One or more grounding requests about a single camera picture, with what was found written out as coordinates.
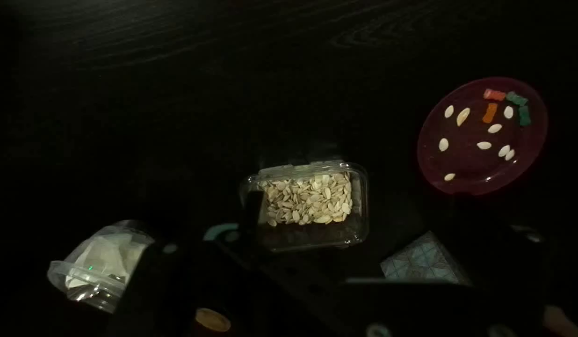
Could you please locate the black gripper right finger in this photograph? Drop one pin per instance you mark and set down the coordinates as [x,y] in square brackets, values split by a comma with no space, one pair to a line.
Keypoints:
[494,273]

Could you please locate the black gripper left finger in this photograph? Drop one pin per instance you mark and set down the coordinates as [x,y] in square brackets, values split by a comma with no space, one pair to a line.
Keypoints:
[253,225]

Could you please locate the red plastic bowl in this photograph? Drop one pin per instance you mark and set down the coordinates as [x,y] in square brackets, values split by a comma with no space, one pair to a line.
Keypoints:
[468,163]

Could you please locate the clear bowl with crumpled plastic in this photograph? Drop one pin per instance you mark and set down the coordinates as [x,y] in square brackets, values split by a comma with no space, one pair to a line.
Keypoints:
[98,268]

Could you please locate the pile of pumpkin seeds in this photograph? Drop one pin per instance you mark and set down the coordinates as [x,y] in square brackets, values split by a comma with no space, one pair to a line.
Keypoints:
[307,198]

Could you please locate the checkered patterned cloth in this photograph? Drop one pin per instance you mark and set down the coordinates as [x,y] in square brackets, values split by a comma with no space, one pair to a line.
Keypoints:
[421,262]

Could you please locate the clear rectangular plastic container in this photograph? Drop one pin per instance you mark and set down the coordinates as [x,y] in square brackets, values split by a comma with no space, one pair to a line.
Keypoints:
[359,206]

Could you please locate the orange gummy candy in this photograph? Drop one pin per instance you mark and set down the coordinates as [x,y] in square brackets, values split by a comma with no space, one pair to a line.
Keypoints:
[488,112]

